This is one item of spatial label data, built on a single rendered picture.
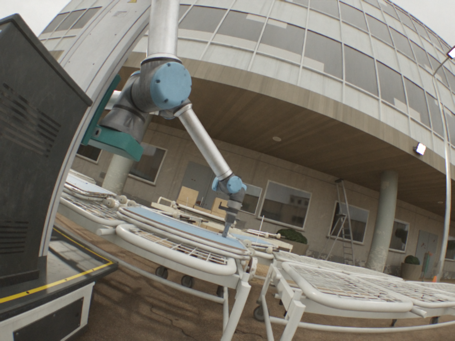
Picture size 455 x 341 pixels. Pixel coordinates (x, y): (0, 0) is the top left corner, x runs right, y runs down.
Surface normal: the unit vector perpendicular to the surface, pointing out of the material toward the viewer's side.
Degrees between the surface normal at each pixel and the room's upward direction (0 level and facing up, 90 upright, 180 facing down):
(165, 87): 94
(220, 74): 90
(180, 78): 94
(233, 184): 93
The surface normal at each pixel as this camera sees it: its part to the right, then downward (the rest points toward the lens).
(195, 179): 0.01, -0.24
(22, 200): 0.95, 0.30
